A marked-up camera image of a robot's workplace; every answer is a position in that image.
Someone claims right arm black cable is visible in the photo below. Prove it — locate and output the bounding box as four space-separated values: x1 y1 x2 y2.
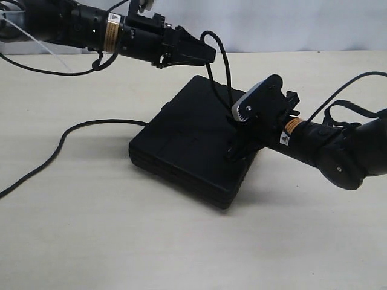
308 71 387 127

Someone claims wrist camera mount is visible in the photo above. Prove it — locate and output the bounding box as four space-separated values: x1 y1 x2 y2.
232 74 288 126
128 0 155 16

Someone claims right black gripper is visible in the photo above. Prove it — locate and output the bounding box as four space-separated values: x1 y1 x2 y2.
225 90 300 162

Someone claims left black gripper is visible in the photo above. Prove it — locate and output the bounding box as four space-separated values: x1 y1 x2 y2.
119 13 216 68

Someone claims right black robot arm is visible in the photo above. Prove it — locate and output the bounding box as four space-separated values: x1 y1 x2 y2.
227 91 386 190

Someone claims black plastic tool case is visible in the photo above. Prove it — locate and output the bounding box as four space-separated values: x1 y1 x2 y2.
128 75 256 210

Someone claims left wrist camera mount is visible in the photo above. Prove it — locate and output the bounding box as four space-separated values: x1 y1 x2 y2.
128 0 155 16

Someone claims black braided rope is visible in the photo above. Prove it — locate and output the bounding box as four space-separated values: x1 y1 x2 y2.
0 30 242 199

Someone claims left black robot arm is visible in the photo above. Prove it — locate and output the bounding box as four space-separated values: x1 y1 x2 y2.
1 1 216 69

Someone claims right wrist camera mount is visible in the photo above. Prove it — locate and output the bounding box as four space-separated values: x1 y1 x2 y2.
232 74 288 126

